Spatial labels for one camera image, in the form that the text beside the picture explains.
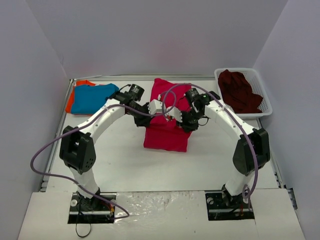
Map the blue folded t shirt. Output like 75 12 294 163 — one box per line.
69 83 119 115

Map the magenta t shirt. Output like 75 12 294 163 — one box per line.
143 78 191 153

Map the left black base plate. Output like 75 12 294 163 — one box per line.
67 192 115 224

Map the dark red t shirt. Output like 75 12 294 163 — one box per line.
218 69 264 114

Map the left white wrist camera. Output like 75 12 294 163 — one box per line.
147 99 163 115

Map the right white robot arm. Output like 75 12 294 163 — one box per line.
177 88 271 207

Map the orange folded t shirt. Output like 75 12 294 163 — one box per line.
65 79 96 114

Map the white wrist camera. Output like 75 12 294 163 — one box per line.
147 99 163 115
165 106 183 123

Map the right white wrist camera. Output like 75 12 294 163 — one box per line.
165 106 183 123

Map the white plastic basket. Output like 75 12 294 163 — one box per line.
214 67 273 120

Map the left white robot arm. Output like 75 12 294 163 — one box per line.
59 84 152 209

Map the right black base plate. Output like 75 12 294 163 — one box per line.
205 191 255 221

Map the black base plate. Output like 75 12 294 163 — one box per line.
205 191 255 221
67 192 115 224

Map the thin black cable loop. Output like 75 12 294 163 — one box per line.
75 219 92 238

